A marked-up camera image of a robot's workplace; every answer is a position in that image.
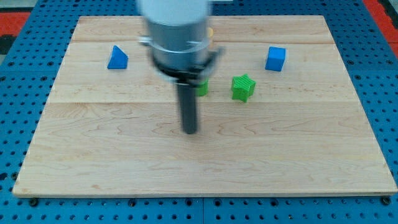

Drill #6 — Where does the green star block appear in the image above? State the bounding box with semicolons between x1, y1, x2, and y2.
231;73;256;103

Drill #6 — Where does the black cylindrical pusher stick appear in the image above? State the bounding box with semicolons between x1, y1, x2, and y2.
177;81;198;134

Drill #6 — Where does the wooden board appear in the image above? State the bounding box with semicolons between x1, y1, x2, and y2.
12;16;397;198

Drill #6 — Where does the yellow block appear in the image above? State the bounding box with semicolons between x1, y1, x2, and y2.
207;27;214;48

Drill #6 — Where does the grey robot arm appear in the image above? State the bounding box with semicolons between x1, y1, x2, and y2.
137;0;222;134

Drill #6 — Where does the blue cube block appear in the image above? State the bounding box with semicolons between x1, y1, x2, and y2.
265;46;286;72

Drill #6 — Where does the blue triangle block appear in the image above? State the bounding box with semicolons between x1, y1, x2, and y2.
107;45;128;70

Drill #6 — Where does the green circle block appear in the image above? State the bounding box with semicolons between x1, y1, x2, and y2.
196;79;208;96

